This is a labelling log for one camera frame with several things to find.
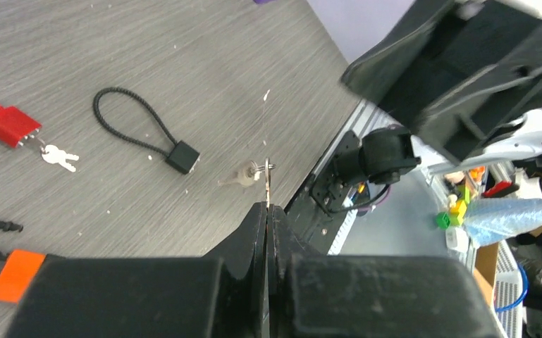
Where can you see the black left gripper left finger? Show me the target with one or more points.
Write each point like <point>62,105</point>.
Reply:
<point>220,294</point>

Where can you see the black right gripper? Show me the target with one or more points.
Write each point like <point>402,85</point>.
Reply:
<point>453,81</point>

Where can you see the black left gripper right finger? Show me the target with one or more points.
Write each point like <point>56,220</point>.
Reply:
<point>315,295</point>

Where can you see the small silver keys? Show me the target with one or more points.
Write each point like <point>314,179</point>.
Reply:
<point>248,173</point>

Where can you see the orange black padlock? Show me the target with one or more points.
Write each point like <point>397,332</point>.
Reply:
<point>19,270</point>

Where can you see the red cable padlock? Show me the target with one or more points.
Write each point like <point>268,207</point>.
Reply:
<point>16,126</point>

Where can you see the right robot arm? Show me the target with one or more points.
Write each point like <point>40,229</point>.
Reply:
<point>398,157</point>

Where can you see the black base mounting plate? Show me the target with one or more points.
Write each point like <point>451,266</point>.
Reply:
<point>320,212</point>

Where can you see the green toy block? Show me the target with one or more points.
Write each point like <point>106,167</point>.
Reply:
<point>443,220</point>

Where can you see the clear plastic bag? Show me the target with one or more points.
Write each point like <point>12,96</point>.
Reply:
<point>489,221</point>

